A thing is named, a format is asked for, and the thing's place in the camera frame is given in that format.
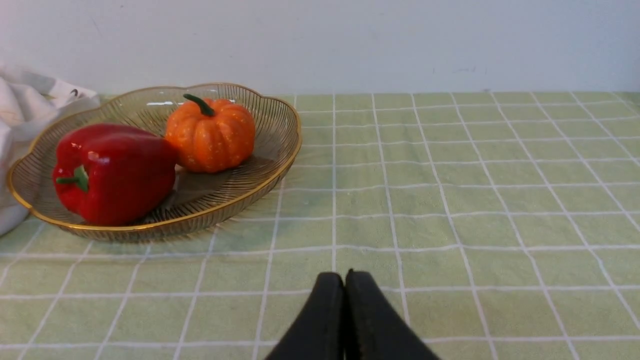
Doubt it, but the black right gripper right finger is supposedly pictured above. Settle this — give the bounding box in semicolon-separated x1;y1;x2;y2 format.
345;269;439;360

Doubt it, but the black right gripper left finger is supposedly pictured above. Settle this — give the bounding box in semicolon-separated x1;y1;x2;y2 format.
266;272;345;360

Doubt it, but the red bell pepper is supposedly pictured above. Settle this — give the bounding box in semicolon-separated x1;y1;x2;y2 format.
52;123;178;227

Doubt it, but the white cloth bag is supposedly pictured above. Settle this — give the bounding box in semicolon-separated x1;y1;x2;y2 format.
0;61;101;235

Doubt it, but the green checkered tablecloth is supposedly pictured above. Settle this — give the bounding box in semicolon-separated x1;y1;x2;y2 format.
0;92;640;360

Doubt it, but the gold-rimmed glass plate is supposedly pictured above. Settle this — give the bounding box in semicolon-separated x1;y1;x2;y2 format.
4;82;303;243

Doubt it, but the small orange pumpkin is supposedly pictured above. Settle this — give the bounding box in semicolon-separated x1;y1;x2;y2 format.
164;93;256;174

